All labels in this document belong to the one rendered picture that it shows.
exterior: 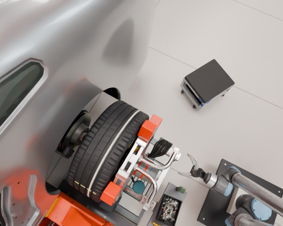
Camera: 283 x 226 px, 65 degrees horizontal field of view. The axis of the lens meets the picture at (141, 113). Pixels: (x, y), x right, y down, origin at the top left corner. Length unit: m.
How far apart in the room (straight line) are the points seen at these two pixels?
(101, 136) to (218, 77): 1.54
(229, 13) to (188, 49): 0.80
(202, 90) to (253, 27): 1.39
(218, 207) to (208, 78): 1.23
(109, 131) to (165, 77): 1.57
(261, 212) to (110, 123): 1.29
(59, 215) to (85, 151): 0.67
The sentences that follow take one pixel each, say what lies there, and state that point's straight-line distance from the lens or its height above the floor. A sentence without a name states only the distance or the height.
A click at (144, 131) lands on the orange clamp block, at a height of 1.14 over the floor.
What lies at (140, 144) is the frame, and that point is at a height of 1.12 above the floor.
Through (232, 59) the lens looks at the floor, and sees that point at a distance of 3.03.
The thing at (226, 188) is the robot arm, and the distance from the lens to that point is 1.65.
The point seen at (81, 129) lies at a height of 0.92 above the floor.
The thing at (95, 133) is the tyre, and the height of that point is 1.18.
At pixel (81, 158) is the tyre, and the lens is 1.29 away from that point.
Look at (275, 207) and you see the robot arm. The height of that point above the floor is 1.06.
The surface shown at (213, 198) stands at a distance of 2.20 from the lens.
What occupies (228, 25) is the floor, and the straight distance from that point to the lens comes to 3.30.
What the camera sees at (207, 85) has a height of 0.34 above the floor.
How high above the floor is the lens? 2.39
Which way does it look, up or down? 73 degrees down
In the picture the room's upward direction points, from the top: 4 degrees clockwise
